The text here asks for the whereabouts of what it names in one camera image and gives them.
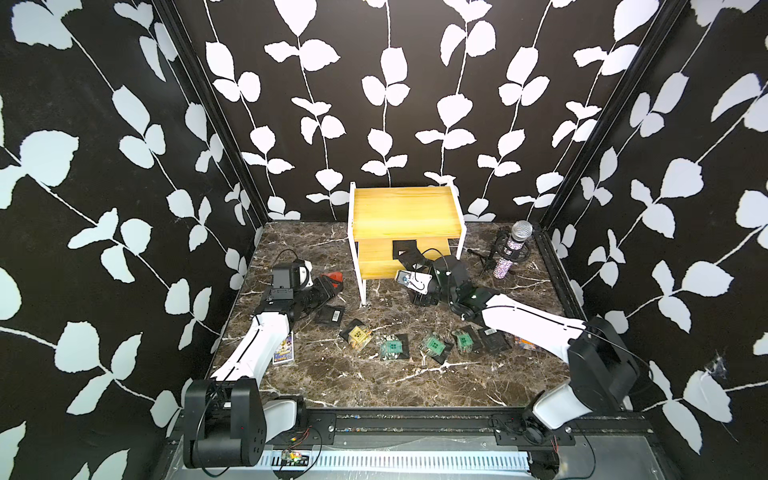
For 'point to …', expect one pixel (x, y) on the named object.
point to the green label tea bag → (436, 349)
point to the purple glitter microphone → (521, 231)
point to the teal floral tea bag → (390, 347)
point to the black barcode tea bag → (493, 340)
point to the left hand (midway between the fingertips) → (339, 283)
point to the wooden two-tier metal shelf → (377, 217)
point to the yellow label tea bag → (359, 337)
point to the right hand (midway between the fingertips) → (413, 268)
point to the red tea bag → (335, 275)
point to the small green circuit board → (294, 457)
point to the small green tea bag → (465, 340)
